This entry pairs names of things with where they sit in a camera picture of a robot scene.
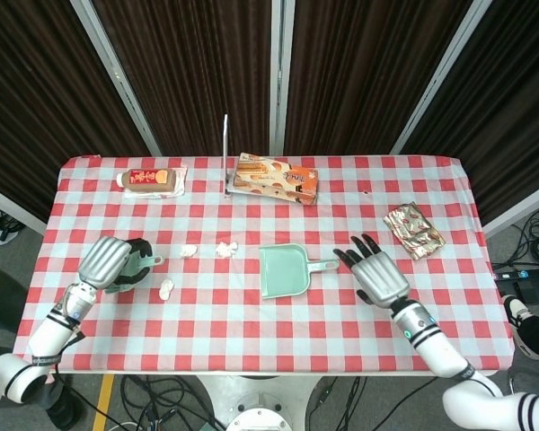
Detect green hand brush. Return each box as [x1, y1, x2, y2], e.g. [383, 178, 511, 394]
[102, 251, 164, 295]

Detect grey aluminium frame post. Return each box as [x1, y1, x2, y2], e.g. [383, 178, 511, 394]
[389, 0, 495, 156]
[69, 0, 163, 157]
[269, 0, 296, 156]

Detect red white checkered tablecloth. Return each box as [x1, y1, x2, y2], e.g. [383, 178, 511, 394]
[9, 154, 513, 385]

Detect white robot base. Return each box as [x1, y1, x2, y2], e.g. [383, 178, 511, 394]
[192, 374, 324, 431]

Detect white metal bookend stand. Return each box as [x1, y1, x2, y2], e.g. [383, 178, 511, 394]
[222, 113, 252, 198]

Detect green plastic dustpan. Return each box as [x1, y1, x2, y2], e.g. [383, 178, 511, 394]
[258, 243, 340, 300]

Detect white plastic packet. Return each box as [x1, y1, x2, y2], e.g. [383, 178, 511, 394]
[123, 163, 189, 200]

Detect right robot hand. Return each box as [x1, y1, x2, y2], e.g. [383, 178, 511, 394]
[332, 233, 411, 310]

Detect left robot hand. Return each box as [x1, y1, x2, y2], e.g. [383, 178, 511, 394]
[77, 236, 155, 295]

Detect white black sneaker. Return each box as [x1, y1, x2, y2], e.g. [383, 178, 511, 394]
[502, 294, 535, 336]

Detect orange biscuit box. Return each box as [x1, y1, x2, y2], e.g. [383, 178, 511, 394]
[231, 153, 320, 206]

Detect black floor cables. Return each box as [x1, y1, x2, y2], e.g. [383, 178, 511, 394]
[119, 374, 225, 431]

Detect gold foil snack packet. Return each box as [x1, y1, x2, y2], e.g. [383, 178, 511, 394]
[383, 202, 447, 261]

